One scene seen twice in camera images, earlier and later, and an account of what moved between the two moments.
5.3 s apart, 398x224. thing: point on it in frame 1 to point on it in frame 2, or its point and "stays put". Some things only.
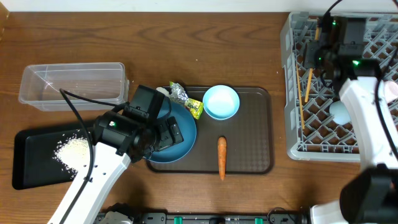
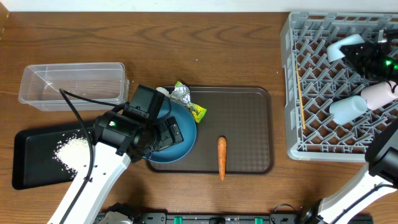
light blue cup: x=340 y=112 stays put
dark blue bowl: x=188 y=126 stays put
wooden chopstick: x=301 y=111 stays put
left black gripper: x=171 y=136 stays put
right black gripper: x=310 y=49 to x=365 y=58
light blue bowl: x=221 y=102 to x=333 y=51
